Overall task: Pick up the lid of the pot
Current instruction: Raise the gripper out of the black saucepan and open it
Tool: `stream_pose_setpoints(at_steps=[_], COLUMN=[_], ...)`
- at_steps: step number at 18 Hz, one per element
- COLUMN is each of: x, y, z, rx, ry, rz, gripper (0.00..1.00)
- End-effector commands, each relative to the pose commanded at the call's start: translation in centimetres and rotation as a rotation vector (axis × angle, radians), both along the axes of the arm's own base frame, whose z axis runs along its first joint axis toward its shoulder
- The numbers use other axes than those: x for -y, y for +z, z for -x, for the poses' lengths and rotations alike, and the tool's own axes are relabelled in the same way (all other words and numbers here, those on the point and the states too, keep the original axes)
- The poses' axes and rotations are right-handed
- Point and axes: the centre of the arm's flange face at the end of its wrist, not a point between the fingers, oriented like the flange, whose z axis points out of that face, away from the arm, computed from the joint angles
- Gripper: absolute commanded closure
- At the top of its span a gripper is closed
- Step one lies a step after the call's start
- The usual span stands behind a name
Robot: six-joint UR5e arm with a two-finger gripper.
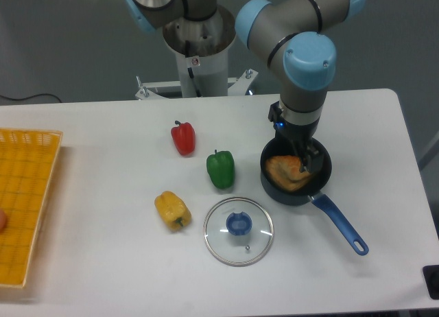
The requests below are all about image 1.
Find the orange object in basket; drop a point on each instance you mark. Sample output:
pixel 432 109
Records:
pixel 3 219

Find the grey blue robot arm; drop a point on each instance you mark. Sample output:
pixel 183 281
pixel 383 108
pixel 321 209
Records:
pixel 287 37

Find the green bell pepper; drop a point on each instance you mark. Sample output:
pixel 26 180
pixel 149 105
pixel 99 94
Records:
pixel 220 167

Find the black device at table edge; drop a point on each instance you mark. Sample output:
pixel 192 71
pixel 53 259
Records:
pixel 431 276

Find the baked pastry turnover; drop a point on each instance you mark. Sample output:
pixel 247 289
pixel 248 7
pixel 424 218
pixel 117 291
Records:
pixel 284 172

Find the dark pot with blue handle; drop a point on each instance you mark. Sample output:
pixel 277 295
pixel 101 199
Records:
pixel 311 192

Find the yellow wicker basket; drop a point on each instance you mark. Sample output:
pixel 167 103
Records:
pixel 28 160

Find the glass lid with blue knob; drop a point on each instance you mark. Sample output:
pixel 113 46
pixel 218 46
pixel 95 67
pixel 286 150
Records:
pixel 238 231

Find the red bell pepper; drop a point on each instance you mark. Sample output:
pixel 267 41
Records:
pixel 183 135

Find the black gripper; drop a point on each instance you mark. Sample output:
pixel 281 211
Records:
pixel 298 128

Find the yellow bell pepper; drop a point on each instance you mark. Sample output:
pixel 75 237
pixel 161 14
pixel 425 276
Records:
pixel 172 210

